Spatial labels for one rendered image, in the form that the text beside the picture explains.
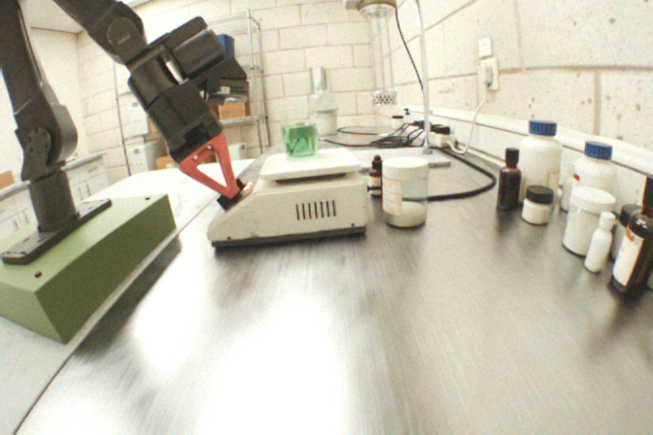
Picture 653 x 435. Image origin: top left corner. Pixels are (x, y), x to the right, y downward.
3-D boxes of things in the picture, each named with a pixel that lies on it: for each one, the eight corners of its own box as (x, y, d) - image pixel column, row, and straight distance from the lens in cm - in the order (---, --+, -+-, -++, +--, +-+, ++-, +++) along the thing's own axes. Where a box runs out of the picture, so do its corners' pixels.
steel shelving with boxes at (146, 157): (143, 234, 322) (111, 48, 315) (161, 218, 352) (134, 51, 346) (274, 228, 259) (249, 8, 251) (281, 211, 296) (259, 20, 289)
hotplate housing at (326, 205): (209, 250, 37) (193, 190, 35) (229, 212, 49) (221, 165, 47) (387, 232, 36) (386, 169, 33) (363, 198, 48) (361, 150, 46)
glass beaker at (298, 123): (277, 159, 42) (271, 103, 41) (311, 153, 44) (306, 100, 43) (292, 166, 36) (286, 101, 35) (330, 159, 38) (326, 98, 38)
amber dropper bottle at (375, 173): (380, 190, 51) (379, 151, 49) (391, 195, 49) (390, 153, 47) (365, 194, 49) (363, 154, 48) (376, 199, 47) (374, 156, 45)
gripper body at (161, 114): (211, 138, 43) (183, 98, 45) (222, 120, 33) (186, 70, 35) (175, 165, 42) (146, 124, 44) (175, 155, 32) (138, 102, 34)
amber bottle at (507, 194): (519, 211, 46) (525, 151, 44) (497, 209, 46) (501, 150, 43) (516, 202, 49) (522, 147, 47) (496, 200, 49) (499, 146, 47)
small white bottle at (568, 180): (573, 213, 49) (581, 165, 48) (557, 209, 50) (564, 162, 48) (575, 208, 52) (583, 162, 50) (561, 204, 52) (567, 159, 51)
